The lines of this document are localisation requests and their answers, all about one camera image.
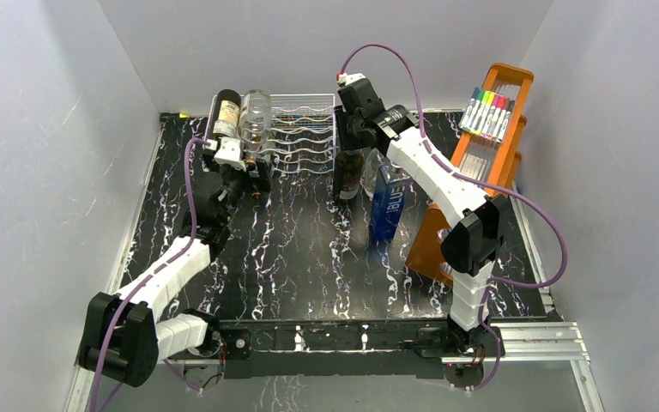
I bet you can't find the brown rack bottle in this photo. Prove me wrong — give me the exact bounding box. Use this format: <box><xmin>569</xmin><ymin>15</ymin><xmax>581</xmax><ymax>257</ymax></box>
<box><xmin>332</xmin><ymin>149</ymin><xmax>364</xmax><ymax>204</ymax></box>

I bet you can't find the clear round glass bottle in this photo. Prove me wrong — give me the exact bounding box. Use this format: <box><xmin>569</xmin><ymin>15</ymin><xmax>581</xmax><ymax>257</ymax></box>
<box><xmin>238</xmin><ymin>89</ymin><xmax>272</xmax><ymax>160</ymax></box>

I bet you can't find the blue square glass bottle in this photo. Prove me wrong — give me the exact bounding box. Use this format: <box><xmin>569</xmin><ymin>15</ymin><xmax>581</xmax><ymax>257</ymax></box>
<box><xmin>369</xmin><ymin>163</ymin><xmax>411</xmax><ymax>240</ymax></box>

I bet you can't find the dark wine bottle gold cap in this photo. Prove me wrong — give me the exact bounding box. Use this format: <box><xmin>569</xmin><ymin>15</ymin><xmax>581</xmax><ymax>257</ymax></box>
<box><xmin>209</xmin><ymin>89</ymin><xmax>241</xmax><ymax>140</ymax></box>

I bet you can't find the clear ribbed glass bottle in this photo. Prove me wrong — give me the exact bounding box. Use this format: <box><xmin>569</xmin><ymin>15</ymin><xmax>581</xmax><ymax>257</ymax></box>
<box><xmin>363</xmin><ymin>148</ymin><xmax>390</xmax><ymax>199</ymax></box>

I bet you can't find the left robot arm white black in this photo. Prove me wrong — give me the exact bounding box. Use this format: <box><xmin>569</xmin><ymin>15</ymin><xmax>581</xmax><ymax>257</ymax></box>
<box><xmin>77</xmin><ymin>160</ymin><xmax>273</xmax><ymax>387</ymax></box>

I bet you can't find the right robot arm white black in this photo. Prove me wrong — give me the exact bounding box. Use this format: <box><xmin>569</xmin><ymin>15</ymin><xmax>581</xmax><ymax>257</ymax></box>
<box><xmin>335</xmin><ymin>73</ymin><xmax>511</xmax><ymax>355</ymax></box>

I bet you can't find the orange wooden rack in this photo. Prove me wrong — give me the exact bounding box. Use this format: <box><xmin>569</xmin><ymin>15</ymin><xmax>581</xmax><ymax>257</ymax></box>
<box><xmin>405</xmin><ymin>63</ymin><xmax>534</xmax><ymax>286</ymax></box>

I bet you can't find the pack of coloured markers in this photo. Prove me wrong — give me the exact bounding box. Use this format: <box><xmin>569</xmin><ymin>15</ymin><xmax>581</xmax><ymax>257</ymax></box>
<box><xmin>458</xmin><ymin>88</ymin><xmax>517</xmax><ymax>143</ymax></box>

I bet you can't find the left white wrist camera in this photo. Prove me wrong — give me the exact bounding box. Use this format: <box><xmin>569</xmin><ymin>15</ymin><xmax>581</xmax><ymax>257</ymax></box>
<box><xmin>203</xmin><ymin>136</ymin><xmax>246</xmax><ymax>172</ymax></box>

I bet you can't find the white wire wine rack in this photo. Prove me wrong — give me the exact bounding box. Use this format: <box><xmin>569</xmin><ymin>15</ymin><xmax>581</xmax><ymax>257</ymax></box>
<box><xmin>209</xmin><ymin>92</ymin><xmax>337</xmax><ymax>174</ymax></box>

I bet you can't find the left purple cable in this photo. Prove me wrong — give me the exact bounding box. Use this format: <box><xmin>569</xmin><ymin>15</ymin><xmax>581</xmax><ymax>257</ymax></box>
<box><xmin>88</xmin><ymin>136</ymin><xmax>217</xmax><ymax>412</ymax></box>

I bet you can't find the purple cable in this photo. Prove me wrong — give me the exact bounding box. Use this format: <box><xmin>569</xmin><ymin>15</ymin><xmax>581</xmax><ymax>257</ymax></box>
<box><xmin>339</xmin><ymin>43</ymin><xmax>568</xmax><ymax>392</ymax></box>
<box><xmin>88</xmin><ymin>136</ymin><xmax>217</xmax><ymax>412</ymax></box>

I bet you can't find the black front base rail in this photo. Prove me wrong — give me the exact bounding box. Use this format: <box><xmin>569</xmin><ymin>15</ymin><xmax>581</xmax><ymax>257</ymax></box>
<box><xmin>170</xmin><ymin>318</ymin><xmax>507</xmax><ymax>381</ymax></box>

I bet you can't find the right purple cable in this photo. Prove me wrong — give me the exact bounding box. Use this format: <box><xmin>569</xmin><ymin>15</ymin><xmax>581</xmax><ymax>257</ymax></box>
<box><xmin>339</xmin><ymin>43</ymin><xmax>568</xmax><ymax>392</ymax></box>

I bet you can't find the aluminium frame rail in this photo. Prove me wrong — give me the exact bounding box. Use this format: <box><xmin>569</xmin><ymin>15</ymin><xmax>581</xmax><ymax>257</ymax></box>
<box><xmin>64</xmin><ymin>130</ymin><xmax>607</xmax><ymax>412</ymax></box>

